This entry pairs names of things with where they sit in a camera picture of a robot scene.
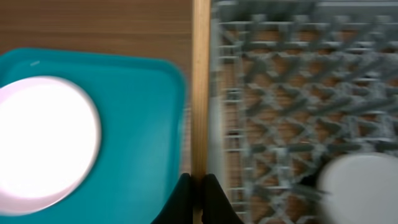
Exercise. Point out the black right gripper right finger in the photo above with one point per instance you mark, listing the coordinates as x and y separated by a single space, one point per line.
215 204

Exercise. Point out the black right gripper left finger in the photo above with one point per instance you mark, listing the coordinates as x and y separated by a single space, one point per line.
179 207

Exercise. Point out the white bowl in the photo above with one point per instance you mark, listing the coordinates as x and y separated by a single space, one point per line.
359 189

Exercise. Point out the wooden chopstick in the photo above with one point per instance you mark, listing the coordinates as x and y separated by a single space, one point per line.
200 96

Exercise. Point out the grey dishwasher rack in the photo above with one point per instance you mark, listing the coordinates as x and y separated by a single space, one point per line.
297 85

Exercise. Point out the teal serving tray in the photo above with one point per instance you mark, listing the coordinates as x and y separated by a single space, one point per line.
140 103

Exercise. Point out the white round plate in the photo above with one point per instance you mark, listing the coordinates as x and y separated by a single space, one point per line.
50 139

